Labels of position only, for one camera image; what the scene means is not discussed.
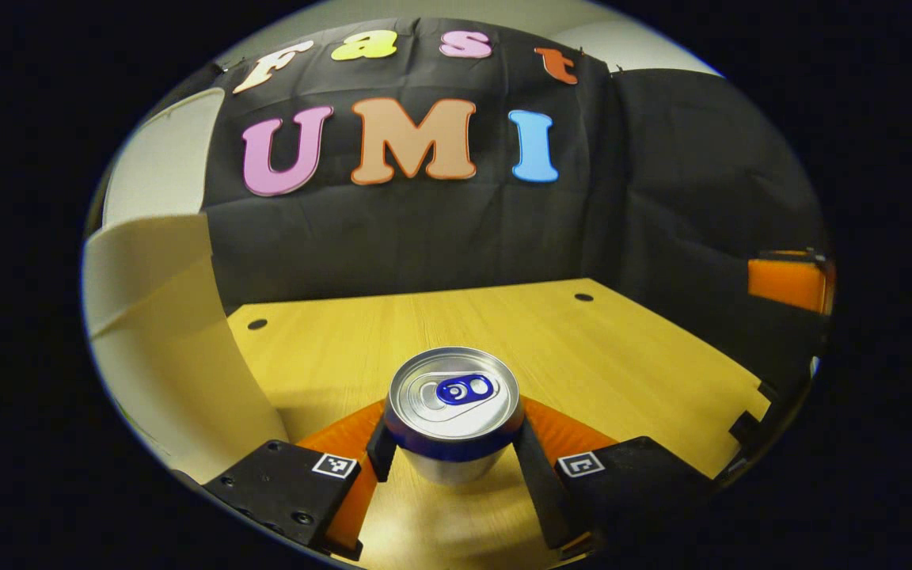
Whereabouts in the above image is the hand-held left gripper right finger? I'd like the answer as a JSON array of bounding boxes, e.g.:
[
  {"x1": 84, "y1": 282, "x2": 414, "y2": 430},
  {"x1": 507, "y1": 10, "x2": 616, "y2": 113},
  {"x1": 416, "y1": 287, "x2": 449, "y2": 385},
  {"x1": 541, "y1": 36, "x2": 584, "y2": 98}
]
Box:
[{"x1": 513, "y1": 396, "x2": 714, "y2": 559}]

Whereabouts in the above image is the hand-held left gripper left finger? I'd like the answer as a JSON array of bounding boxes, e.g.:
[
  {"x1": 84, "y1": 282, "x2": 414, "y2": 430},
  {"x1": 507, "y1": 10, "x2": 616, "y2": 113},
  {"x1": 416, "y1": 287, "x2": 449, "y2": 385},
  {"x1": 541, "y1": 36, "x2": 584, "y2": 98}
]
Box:
[{"x1": 203, "y1": 400, "x2": 398, "y2": 561}]

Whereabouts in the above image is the silver blue pop can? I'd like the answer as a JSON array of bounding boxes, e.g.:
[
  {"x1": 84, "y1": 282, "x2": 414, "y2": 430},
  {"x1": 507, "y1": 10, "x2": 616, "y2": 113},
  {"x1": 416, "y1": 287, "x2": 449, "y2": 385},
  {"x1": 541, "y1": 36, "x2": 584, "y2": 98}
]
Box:
[{"x1": 383, "y1": 346, "x2": 526, "y2": 485}]

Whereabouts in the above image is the white desktop garbage bin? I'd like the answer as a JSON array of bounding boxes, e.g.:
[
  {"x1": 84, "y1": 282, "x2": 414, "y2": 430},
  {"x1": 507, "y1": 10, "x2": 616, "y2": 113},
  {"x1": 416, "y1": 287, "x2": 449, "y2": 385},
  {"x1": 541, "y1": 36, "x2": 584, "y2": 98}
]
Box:
[{"x1": 82, "y1": 87, "x2": 291, "y2": 485}]

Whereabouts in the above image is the wooden desktop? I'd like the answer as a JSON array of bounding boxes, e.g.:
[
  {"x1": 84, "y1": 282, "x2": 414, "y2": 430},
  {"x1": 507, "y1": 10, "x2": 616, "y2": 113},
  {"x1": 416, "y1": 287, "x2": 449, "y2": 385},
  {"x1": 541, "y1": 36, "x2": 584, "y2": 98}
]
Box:
[{"x1": 225, "y1": 277, "x2": 773, "y2": 570}]

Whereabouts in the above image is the black backdrop cloth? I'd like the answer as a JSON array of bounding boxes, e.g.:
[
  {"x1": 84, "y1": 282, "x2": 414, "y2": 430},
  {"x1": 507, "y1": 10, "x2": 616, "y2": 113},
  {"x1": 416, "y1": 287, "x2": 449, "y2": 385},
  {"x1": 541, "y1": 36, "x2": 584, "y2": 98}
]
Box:
[{"x1": 199, "y1": 17, "x2": 830, "y2": 397}]

